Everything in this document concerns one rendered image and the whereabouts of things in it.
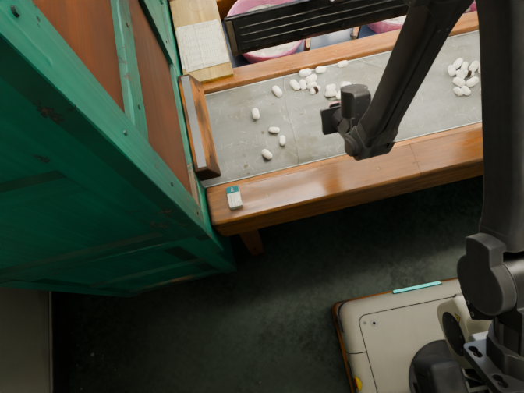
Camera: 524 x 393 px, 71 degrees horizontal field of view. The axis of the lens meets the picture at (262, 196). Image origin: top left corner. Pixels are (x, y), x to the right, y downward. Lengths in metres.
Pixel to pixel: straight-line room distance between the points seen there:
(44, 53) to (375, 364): 1.36
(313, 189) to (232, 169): 0.24
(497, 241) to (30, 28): 0.51
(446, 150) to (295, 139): 0.42
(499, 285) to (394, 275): 1.31
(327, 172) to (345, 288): 0.82
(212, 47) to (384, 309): 1.09
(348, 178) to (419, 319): 0.68
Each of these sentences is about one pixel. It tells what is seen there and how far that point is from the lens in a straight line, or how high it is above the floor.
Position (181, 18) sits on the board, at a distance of 1.34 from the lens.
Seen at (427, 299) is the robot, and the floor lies 0.28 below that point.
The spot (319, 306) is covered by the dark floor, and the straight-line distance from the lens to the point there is 1.73.
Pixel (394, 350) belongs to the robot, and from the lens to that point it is 1.50.
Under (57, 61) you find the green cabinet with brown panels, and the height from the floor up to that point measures 1.46.
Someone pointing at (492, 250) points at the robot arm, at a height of 1.29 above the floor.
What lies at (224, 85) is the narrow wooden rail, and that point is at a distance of 1.17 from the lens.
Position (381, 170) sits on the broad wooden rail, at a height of 0.76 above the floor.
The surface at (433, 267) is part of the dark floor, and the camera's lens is 1.85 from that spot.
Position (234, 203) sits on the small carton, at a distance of 0.98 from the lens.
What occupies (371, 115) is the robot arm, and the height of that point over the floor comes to 1.11.
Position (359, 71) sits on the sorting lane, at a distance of 1.23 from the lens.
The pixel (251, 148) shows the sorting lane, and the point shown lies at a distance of 1.08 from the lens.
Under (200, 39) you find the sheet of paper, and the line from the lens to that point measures 1.27.
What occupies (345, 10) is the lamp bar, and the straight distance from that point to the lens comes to 0.89.
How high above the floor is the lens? 1.72
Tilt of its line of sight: 72 degrees down
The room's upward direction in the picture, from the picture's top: 12 degrees counter-clockwise
